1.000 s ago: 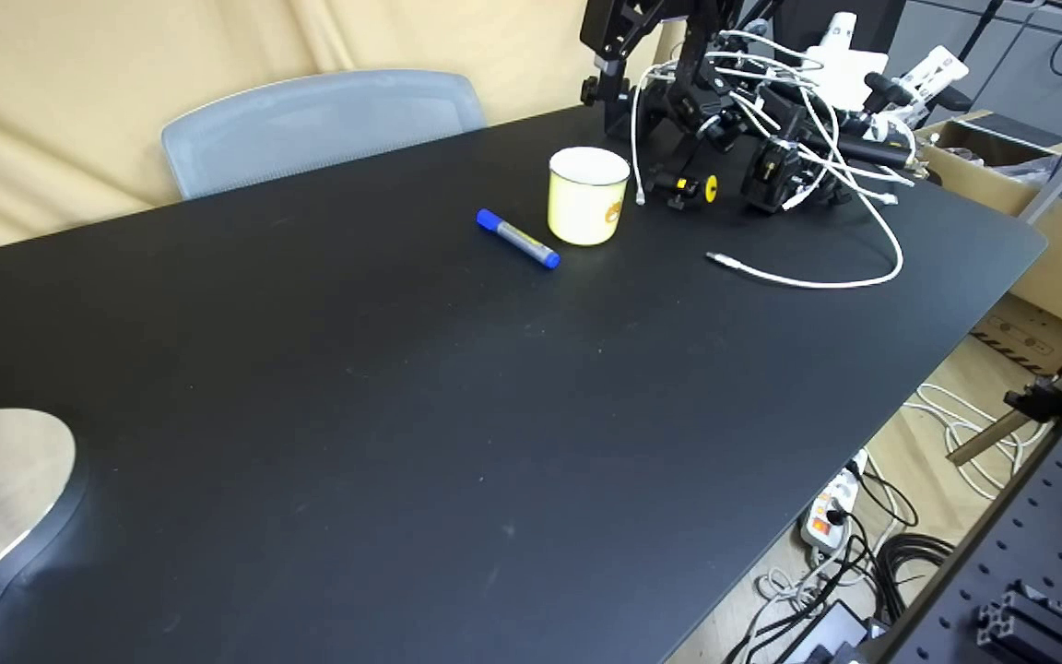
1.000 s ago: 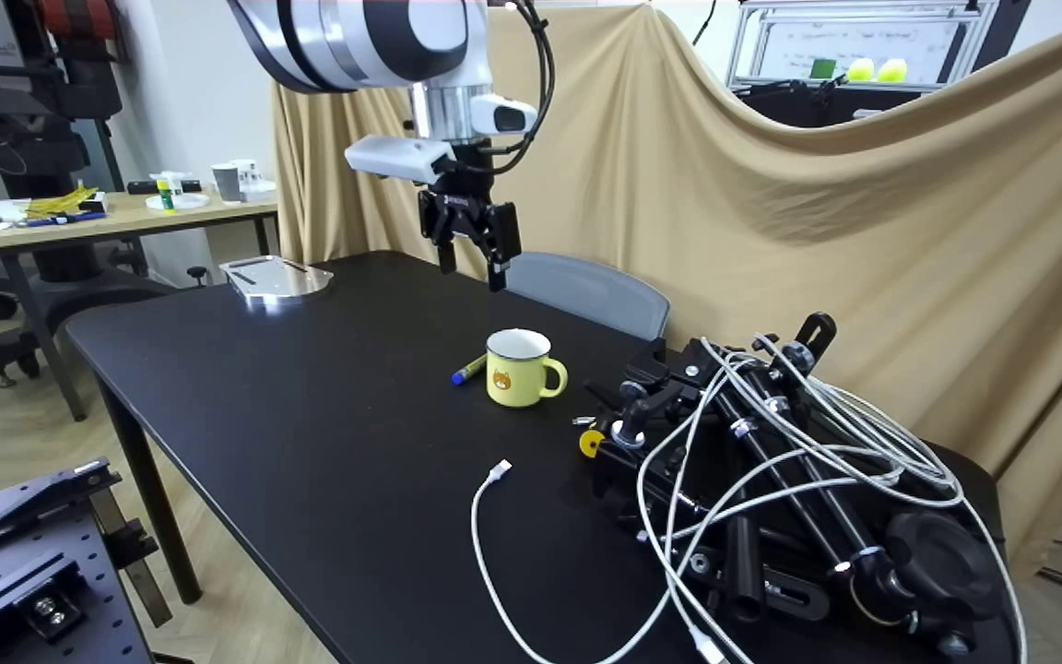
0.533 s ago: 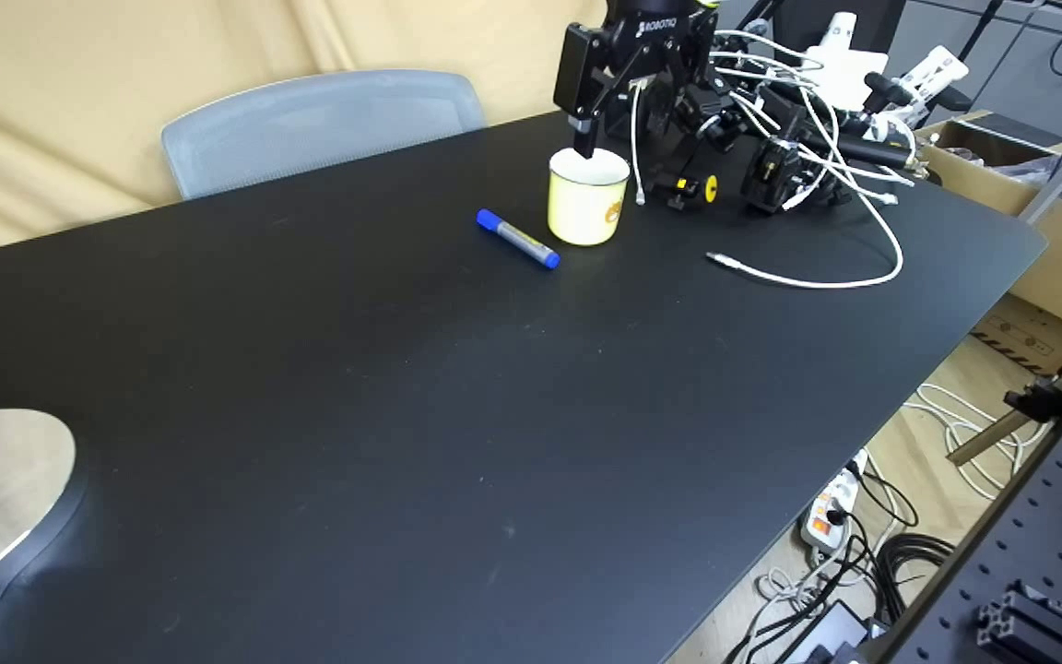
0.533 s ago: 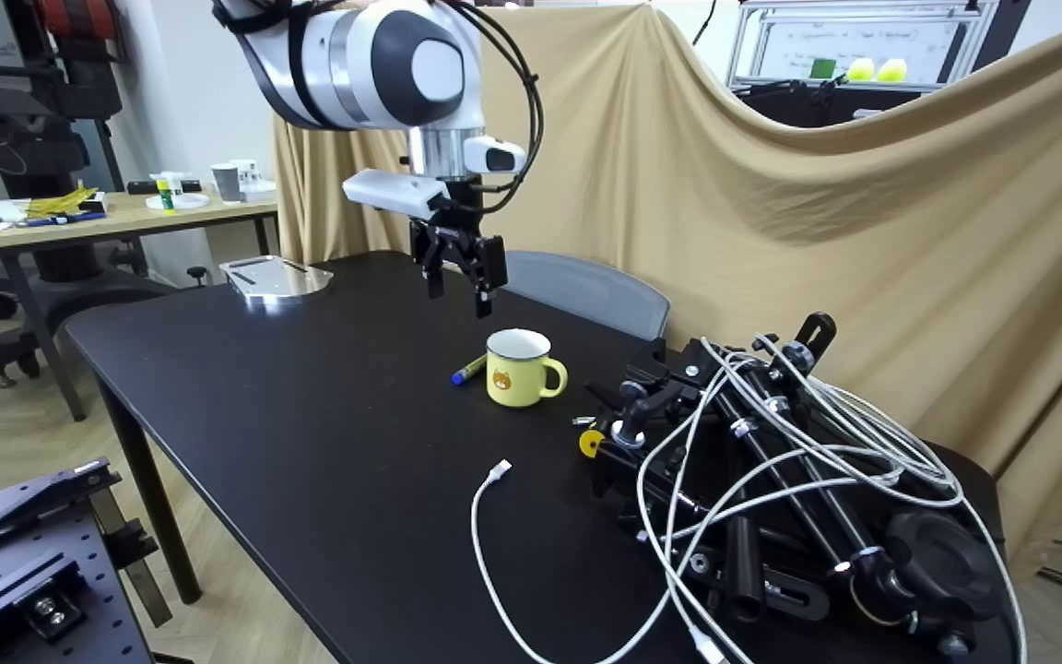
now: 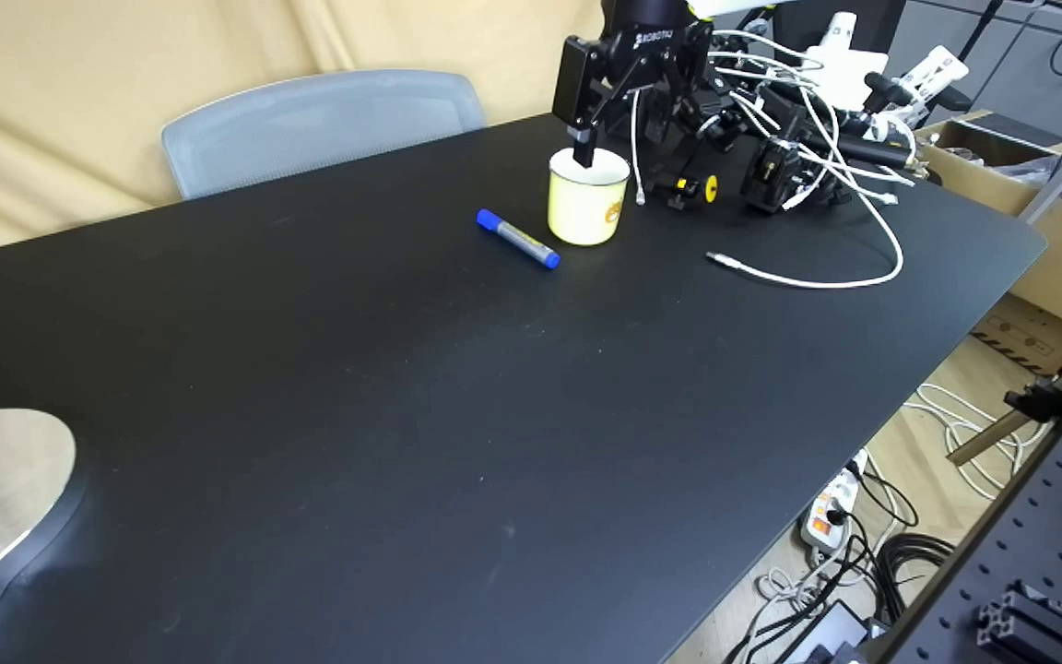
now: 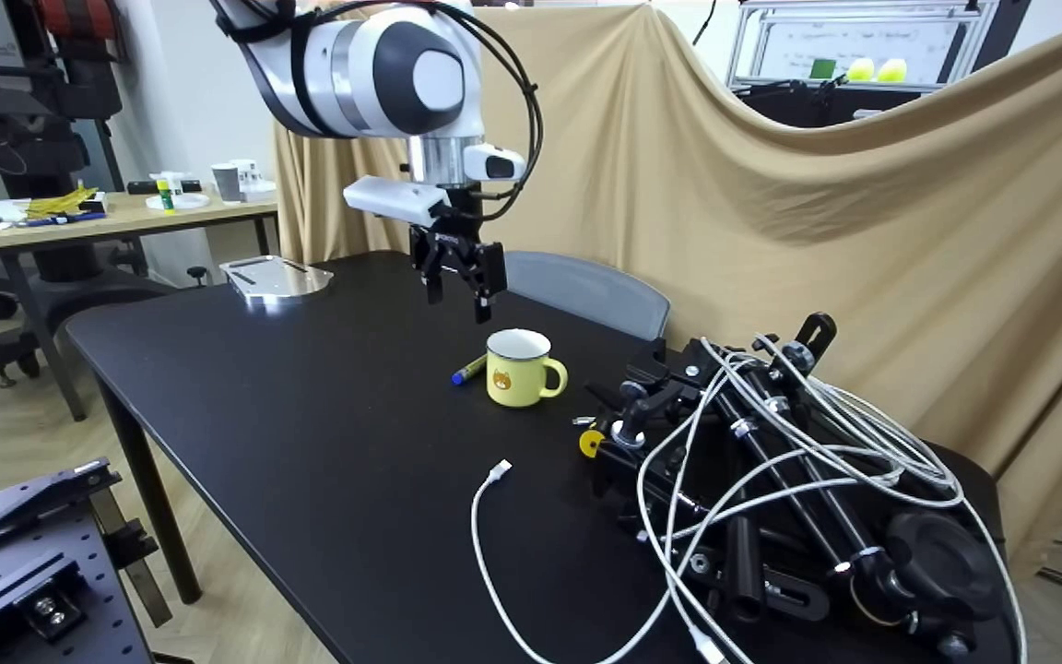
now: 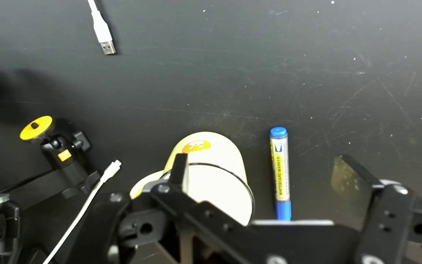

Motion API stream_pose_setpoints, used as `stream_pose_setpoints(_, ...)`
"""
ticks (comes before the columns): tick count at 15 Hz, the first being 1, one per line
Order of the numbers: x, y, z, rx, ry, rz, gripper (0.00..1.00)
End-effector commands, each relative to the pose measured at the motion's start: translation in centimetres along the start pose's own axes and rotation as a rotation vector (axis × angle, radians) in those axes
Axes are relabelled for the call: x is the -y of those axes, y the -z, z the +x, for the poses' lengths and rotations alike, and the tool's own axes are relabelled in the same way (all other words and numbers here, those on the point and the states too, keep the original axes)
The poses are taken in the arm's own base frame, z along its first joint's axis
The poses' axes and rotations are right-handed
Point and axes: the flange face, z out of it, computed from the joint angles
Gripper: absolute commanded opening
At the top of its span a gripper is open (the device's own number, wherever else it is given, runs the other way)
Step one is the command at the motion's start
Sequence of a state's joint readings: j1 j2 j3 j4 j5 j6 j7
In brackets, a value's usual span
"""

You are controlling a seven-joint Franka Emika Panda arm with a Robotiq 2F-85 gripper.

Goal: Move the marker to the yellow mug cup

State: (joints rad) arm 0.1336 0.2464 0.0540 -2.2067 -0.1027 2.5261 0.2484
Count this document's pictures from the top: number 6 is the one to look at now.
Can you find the yellow tennis ball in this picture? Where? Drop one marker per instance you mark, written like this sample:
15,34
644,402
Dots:
860,72
893,72

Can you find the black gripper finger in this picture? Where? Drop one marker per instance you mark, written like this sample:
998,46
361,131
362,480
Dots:
429,264
492,279

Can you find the black equipment rack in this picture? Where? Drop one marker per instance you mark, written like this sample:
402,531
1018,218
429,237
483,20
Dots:
15,113

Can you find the small black mount block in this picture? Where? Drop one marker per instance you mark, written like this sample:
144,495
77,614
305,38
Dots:
52,614

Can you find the black office chair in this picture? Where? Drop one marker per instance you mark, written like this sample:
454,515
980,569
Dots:
91,296

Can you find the black bar on breadboard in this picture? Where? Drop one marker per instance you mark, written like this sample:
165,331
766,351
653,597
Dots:
40,502

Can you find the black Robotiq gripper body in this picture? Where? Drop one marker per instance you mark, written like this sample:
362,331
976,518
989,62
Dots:
460,240

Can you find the black tripod clamp rig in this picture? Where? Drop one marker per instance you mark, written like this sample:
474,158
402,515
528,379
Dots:
938,555

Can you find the yellow object on desk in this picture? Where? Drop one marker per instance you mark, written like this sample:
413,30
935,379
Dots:
64,205

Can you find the green small bottle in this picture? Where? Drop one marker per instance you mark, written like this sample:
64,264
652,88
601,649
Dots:
165,193

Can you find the yellow enamel mug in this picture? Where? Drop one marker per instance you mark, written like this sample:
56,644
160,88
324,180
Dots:
518,379

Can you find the grey chair backrest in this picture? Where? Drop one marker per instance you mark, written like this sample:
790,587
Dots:
592,296

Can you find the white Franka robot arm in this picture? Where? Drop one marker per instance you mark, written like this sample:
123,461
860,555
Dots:
361,67

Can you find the black table leg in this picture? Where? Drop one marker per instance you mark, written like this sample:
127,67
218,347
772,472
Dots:
155,502

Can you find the wooden desk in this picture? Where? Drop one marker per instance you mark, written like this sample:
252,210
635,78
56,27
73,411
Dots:
127,223

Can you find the black clamp with wooden stick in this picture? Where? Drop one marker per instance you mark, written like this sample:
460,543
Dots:
127,541

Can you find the aluminium framed white board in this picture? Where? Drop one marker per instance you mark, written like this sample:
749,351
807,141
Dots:
801,38

